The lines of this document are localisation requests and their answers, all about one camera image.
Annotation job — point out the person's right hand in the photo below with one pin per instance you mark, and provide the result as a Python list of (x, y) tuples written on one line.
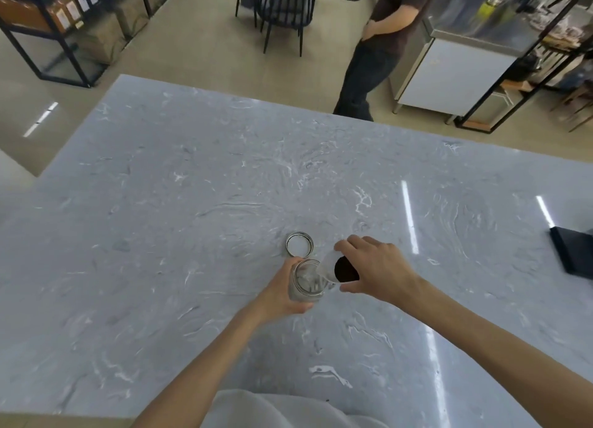
[(384, 270)]

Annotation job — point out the person's left hand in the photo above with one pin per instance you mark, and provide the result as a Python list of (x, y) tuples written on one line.
[(275, 298)]

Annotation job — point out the person's right middle finger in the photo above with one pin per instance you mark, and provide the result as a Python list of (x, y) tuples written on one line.
[(360, 239)]

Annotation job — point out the person's left thumb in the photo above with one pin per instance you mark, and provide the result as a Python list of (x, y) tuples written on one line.
[(301, 308)]

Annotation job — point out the person's right thumb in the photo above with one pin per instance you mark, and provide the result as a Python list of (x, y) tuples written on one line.
[(352, 286)]

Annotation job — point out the clear glass jar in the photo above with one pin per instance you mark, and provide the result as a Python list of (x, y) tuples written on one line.
[(308, 284)]

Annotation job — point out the white cup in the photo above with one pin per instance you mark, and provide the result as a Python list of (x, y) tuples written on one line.
[(326, 268)]

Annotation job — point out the person's left forearm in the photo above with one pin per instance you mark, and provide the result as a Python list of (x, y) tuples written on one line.
[(204, 369)]

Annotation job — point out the person's right forearm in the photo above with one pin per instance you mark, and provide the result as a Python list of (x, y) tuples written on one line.
[(500, 337)]

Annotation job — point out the dark coffee grounds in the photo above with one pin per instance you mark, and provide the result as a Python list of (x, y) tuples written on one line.
[(345, 271)]

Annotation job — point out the round metal jar lid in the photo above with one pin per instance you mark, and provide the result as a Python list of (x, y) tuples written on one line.
[(299, 244)]

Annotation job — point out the stainless steel counter cabinet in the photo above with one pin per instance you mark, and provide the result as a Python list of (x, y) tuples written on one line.
[(454, 66)]

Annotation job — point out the black flat tray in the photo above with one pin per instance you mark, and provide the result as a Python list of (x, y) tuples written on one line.
[(574, 254)]

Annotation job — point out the black metal chair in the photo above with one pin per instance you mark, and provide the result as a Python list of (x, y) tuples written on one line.
[(287, 6)]

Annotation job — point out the wooden stool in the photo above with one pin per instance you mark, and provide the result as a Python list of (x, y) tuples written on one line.
[(578, 103)]

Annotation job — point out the brown cardboard box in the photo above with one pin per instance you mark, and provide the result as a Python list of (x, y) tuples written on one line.
[(102, 38), (132, 17)]

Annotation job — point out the black metal shelf rack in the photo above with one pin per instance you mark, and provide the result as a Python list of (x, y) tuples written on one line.
[(28, 38)]

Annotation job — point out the black frame display shelf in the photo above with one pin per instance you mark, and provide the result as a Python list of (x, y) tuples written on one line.
[(519, 84)]

